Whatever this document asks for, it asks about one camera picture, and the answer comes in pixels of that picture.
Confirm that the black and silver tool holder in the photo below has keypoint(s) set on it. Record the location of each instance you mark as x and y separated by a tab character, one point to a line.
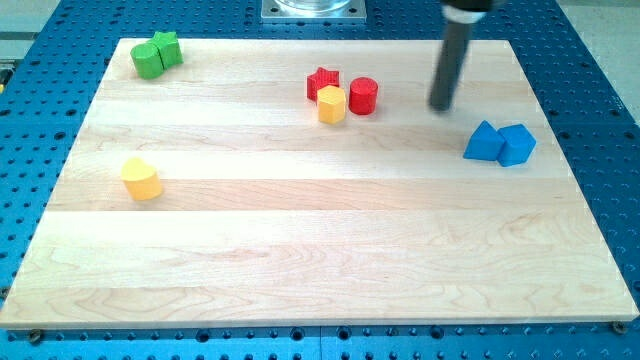
466	11

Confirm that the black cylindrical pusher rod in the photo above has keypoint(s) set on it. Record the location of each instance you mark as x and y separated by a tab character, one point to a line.
450	62

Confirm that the wooden board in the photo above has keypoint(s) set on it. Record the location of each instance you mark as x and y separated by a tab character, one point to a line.
269	217

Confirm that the red cylinder block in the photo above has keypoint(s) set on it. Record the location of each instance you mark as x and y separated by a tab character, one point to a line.
363	92

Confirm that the blue triangle block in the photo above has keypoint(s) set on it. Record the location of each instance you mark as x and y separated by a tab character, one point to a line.
485	143

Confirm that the blue cube block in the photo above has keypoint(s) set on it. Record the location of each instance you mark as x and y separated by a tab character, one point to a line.
518	145

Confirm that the yellow hexagon block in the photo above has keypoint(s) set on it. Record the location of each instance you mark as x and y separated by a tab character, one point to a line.
331	104

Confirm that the red star block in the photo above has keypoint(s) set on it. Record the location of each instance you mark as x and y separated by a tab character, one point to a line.
319	79

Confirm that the green star block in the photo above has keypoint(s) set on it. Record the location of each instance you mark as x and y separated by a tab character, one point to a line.
169	48

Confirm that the green cylinder block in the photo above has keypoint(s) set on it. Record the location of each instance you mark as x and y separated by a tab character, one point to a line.
147	60

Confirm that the yellow heart block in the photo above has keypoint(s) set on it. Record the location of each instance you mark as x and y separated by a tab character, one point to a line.
140	179

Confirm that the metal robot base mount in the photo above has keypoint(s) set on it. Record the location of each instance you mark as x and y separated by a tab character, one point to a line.
299	10

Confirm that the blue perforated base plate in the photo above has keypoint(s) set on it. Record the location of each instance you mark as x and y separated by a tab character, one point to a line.
51	90

